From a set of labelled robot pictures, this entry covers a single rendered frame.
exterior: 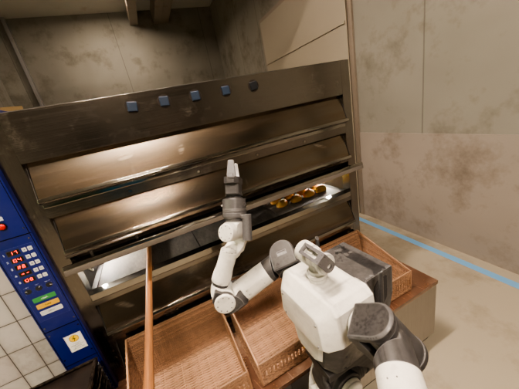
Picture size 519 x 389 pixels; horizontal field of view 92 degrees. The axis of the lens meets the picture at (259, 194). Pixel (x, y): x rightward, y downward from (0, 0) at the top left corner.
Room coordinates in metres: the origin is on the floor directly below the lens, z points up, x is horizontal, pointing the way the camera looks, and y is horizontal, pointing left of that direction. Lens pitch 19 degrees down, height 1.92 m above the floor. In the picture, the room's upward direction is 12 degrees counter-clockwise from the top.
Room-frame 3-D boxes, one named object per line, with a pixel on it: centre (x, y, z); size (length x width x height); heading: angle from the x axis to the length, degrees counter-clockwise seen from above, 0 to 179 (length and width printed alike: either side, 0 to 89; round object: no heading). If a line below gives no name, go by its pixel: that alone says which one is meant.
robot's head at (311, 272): (0.64, -0.12, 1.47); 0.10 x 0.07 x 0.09; 24
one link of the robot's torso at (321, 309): (0.66, -0.18, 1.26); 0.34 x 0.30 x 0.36; 24
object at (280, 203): (2.09, -0.23, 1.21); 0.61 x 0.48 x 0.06; 22
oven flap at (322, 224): (1.46, 0.14, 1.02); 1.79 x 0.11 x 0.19; 112
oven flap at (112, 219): (1.46, 0.14, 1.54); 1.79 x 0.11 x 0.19; 112
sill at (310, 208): (1.49, 0.15, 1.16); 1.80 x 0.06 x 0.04; 112
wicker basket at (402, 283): (1.45, -0.54, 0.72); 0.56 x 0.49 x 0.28; 111
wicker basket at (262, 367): (1.22, 0.02, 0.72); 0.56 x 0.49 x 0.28; 112
